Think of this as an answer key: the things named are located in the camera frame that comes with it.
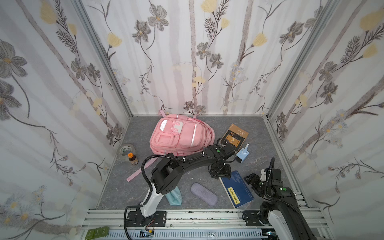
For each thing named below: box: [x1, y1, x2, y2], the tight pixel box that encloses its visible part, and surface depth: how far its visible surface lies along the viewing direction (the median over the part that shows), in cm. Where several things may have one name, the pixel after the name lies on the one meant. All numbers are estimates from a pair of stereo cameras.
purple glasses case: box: [190, 182, 218, 206], surface depth 81 cm
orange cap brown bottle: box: [127, 152, 139, 166], surface depth 92 cm
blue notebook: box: [219, 170, 255, 209], surface depth 84 cm
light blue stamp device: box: [236, 143, 250, 164], surface depth 94 cm
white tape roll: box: [117, 143, 136, 160], surface depth 100 cm
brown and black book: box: [222, 123, 249, 153], surface depth 109 cm
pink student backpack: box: [126, 110, 216, 183], surface depth 102 cm
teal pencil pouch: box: [165, 185, 183, 206], surface depth 78 cm
